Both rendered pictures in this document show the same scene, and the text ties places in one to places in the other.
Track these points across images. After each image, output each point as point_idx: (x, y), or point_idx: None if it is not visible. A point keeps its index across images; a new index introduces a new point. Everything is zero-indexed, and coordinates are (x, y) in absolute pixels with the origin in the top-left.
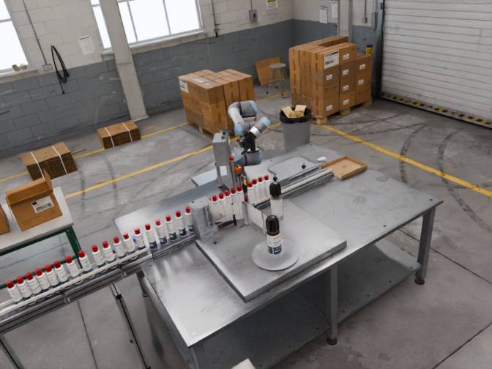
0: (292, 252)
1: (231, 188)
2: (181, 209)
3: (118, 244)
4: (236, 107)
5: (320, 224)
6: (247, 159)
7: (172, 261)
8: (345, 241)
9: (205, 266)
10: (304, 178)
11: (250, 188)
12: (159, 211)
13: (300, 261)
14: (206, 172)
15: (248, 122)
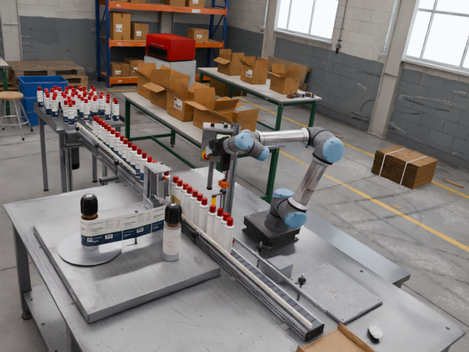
0: (83, 258)
1: (200, 193)
2: None
3: (126, 149)
4: (308, 131)
5: (139, 292)
6: (280, 205)
7: (125, 195)
8: (86, 315)
9: None
10: (285, 292)
11: (208, 211)
12: (220, 186)
13: (65, 265)
14: (313, 214)
15: (310, 163)
